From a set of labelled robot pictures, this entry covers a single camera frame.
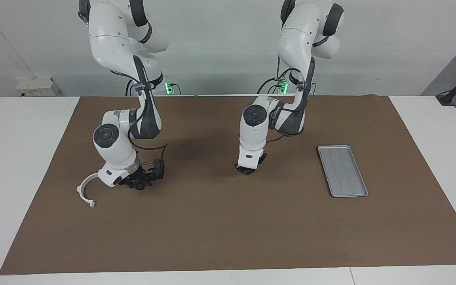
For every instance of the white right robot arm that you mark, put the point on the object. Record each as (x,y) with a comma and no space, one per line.
(113,43)

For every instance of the white curved plastic bracket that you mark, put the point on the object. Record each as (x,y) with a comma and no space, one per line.
(80,190)

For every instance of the brown table mat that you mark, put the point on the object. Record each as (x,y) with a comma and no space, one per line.
(228,221)

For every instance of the white box with yellow labels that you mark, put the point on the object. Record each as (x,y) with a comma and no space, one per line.
(38,87)

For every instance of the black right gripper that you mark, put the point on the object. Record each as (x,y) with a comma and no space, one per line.
(139,175)

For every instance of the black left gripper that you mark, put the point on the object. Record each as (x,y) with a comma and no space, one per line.
(262,157)

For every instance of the large black bearing gear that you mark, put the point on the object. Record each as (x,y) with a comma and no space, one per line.
(140,186)

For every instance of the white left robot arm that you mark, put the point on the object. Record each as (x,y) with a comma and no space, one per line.
(295,39)

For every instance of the short dark brake pad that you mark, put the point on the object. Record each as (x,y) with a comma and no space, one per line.
(160,164)

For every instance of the silver metal tray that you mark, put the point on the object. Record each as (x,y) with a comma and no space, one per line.
(342,172)

